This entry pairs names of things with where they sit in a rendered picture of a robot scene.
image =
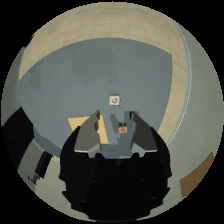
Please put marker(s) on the tan flat mat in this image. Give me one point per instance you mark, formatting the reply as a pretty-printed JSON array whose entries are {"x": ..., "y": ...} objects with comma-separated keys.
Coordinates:
[{"x": 77, "y": 121}]

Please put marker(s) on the tan block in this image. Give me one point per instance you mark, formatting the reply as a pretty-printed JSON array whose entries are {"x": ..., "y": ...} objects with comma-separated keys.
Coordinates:
[
  {"x": 114, "y": 99},
  {"x": 122, "y": 128}
]

